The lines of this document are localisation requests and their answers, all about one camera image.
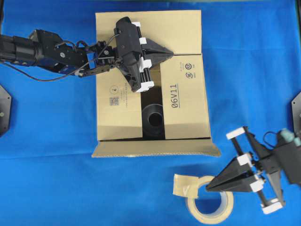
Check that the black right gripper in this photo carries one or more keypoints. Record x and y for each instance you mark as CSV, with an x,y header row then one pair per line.
x,y
260,176

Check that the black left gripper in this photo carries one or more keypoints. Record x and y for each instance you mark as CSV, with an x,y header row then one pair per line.
x,y
134,64

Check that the brown cardboard box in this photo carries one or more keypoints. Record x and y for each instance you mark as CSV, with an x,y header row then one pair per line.
x,y
154,101

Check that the black roll inside box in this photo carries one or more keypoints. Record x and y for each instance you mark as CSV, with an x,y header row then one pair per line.
x,y
153,122

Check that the beige packing tape roll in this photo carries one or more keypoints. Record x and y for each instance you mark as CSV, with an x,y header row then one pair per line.
x,y
206,207

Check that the blue table mat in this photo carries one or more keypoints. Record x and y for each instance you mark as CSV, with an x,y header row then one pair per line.
x,y
252,63

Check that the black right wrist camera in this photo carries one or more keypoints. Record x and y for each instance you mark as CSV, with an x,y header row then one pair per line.
x,y
283,137

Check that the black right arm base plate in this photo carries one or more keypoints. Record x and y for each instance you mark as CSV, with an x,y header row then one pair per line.
x,y
296,113

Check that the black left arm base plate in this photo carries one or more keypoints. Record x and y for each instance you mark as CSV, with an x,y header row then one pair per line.
x,y
5,105

